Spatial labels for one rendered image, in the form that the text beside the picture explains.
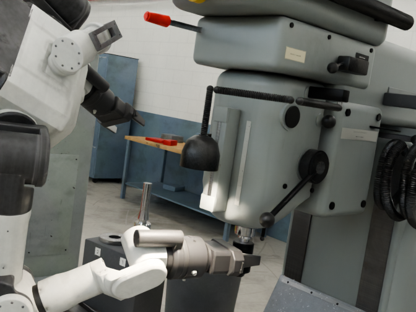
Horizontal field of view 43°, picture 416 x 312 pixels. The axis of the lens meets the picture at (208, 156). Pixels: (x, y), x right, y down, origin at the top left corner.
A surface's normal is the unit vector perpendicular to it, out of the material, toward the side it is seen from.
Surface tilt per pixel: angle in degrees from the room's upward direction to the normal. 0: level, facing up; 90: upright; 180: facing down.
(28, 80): 57
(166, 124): 90
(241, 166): 90
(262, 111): 90
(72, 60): 115
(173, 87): 90
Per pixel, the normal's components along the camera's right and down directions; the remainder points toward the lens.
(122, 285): 0.36, 0.57
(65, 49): -0.35, 0.47
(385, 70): 0.67, 0.18
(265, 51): -0.73, -0.03
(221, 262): 0.46, 0.16
